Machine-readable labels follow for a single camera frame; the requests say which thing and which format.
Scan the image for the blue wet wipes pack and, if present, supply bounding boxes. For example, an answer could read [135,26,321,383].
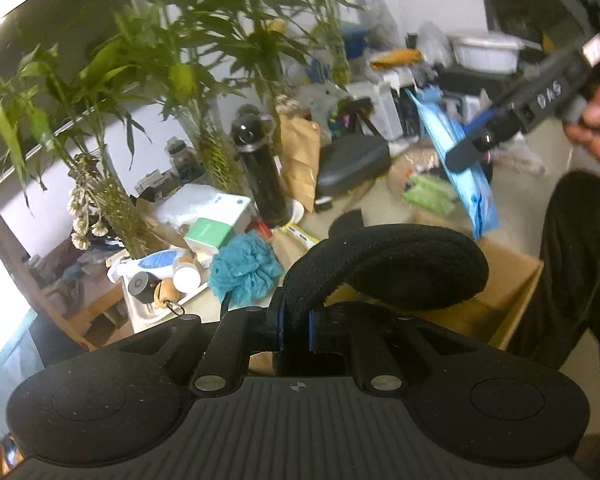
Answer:
[408,92,498,240]

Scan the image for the green wipes pack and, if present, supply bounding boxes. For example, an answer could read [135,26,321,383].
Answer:
[402,174,457,216]

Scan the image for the teal mesh bath sponge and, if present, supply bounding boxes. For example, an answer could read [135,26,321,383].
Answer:
[208,231,284,307]

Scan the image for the yellow wipes pack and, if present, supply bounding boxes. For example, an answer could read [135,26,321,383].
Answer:
[283,223,320,250]

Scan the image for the white capped pill bottle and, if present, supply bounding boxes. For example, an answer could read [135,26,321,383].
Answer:
[172,255,202,295]

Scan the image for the white plastic tray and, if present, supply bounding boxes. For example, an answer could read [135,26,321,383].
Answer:
[106,199,307,334]

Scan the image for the white blue spray bottle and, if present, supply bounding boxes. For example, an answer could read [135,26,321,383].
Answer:
[107,247,188,283]

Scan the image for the black round speaker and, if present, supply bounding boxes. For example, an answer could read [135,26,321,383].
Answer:
[126,271,161,304]

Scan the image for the grey zippered hard case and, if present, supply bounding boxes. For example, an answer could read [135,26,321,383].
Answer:
[316,133,391,196]

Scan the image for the green white tissue box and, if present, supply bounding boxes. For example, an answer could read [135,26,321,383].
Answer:
[184,194,254,256]

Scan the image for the brown cardboard box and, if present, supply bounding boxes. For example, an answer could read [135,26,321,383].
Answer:
[325,237,543,350]

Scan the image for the white plastic wrapped package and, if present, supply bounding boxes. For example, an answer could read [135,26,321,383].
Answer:
[151,183,230,226]

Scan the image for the brown paper bag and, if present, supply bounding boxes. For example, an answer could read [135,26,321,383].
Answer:
[280,115,321,212]

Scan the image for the black thermos bottle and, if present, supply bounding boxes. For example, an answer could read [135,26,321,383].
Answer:
[230,104,291,229]

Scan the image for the bamboo plant vase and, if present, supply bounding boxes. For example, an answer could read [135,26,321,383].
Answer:
[274,0,376,89]
[98,0,247,194]
[218,0,309,148]

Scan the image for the bamboo plant in vase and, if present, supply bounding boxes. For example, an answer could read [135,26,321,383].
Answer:
[0,40,164,259]

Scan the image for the tan leather keychain pouch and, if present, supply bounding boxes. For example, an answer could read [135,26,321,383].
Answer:
[152,278,185,316]

